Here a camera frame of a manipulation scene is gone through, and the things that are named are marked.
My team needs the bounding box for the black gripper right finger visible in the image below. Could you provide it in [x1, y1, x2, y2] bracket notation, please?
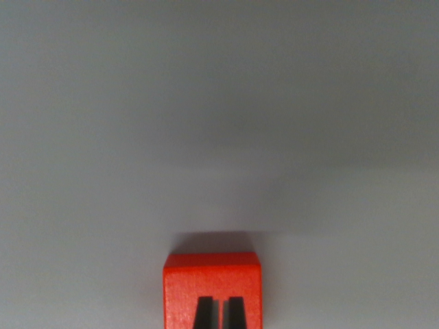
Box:
[222, 296, 249, 329]

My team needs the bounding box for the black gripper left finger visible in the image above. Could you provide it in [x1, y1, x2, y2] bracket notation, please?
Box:
[193, 295, 221, 329]

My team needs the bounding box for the red wooden cube block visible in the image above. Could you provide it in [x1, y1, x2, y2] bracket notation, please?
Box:
[162, 252, 264, 329]

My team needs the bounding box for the white plastic bin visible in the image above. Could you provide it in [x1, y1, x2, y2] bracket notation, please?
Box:
[0, 0, 439, 329]

